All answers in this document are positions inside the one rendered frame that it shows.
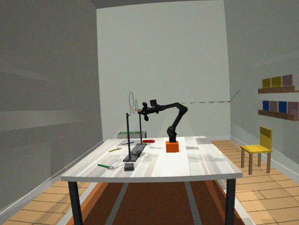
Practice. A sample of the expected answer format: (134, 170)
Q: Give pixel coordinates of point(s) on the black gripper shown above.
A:
(145, 111)

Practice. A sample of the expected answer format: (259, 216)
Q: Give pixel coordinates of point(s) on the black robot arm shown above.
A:
(182, 110)

